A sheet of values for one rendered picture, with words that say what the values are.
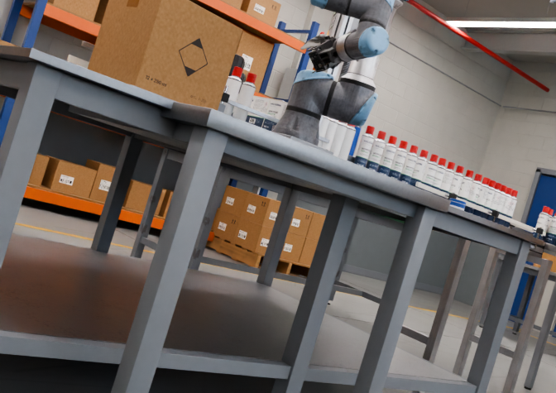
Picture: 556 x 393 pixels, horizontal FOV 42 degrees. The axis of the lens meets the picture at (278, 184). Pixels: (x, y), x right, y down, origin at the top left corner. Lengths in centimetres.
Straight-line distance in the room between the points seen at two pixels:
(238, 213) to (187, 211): 526
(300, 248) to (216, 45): 494
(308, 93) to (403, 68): 752
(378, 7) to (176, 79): 57
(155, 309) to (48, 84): 54
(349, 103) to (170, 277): 92
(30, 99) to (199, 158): 38
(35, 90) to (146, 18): 47
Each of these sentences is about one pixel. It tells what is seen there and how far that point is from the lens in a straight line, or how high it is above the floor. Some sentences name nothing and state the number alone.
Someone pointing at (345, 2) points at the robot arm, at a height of 124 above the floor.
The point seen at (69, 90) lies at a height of 78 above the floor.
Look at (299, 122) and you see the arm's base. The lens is 227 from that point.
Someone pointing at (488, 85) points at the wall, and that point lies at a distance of 1125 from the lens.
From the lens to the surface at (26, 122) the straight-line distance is 162.
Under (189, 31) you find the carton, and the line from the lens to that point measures 202.
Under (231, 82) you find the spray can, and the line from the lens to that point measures 258.
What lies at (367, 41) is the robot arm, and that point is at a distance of 194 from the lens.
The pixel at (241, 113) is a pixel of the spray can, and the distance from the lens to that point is 261.
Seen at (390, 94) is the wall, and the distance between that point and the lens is 966.
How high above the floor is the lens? 69
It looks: 1 degrees up
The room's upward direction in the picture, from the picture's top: 17 degrees clockwise
